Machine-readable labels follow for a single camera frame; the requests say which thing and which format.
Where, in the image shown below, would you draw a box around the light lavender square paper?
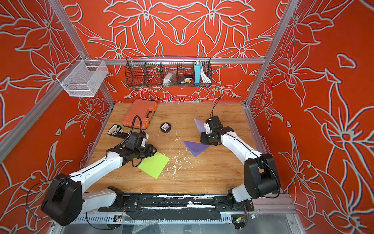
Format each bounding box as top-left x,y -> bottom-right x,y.
194,118 -> 206,133

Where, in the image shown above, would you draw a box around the dark purple square paper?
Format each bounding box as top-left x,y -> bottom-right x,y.
183,141 -> 210,157

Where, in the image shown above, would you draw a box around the lime green square paper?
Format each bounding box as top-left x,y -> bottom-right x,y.
138,152 -> 169,179

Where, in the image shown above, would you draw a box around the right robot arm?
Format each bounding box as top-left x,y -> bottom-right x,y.
200,131 -> 281,203

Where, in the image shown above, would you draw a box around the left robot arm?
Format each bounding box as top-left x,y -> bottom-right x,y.
41,144 -> 157,226

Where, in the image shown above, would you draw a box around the black round disc with label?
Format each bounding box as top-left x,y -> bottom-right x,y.
160,122 -> 171,133

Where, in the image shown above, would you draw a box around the orange plastic tool case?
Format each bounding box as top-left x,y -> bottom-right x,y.
122,99 -> 158,130

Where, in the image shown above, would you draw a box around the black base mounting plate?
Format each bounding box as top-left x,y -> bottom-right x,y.
98,193 -> 254,212

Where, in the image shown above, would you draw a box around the black item in basket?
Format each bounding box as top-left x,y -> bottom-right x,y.
177,75 -> 194,85

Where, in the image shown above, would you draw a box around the light blue box in basket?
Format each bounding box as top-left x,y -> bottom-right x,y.
194,63 -> 201,87

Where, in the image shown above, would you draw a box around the silver packet in basket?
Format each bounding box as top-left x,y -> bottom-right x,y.
163,70 -> 177,87

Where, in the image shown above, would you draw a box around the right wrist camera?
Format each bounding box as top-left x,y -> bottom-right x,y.
204,116 -> 223,134

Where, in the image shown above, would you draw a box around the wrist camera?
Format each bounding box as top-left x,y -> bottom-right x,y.
204,116 -> 223,134
127,132 -> 149,149

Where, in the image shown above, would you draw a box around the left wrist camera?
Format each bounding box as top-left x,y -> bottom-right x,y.
127,132 -> 149,149

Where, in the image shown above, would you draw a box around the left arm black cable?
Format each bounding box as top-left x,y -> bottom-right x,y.
116,115 -> 144,150

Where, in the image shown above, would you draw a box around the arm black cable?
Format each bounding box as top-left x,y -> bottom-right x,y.
116,115 -> 144,150
209,96 -> 223,118

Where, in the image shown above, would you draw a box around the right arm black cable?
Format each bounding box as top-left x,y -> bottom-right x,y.
209,96 -> 223,118

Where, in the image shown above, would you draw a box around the white cables in basket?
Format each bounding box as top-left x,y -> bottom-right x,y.
201,62 -> 212,85

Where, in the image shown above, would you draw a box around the white slotted cable duct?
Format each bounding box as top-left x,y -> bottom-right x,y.
71,213 -> 233,225

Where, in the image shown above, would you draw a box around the black wire wall basket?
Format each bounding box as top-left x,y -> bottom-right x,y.
125,56 -> 213,88

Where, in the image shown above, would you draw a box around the clear plastic wall bin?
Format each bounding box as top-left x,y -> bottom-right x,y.
57,60 -> 108,97

